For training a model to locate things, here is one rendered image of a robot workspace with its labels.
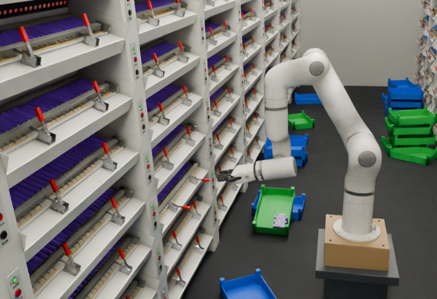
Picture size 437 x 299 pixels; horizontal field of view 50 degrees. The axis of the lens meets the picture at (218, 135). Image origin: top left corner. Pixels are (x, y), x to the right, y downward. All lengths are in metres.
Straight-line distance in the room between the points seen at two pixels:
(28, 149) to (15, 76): 0.19
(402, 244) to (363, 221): 0.77
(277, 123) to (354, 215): 0.49
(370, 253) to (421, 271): 0.62
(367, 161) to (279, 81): 0.44
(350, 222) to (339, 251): 0.12
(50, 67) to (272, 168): 1.02
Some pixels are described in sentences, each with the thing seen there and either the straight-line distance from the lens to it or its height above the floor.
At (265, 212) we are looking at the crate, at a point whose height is 0.06.
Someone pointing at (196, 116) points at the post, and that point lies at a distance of 2.29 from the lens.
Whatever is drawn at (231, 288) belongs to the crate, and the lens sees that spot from 2.35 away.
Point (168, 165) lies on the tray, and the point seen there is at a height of 0.70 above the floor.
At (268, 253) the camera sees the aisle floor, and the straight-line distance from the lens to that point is 2.58.
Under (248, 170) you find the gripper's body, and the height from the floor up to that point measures 0.66.
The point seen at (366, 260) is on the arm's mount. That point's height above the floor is 0.32.
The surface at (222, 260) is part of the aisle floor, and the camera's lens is 2.54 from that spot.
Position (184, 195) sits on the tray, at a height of 0.49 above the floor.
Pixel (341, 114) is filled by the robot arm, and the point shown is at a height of 0.90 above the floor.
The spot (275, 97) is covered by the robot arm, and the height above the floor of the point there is 0.97.
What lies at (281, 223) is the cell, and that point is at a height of 0.07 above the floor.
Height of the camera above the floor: 1.46
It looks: 20 degrees down
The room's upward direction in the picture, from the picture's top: 4 degrees counter-clockwise
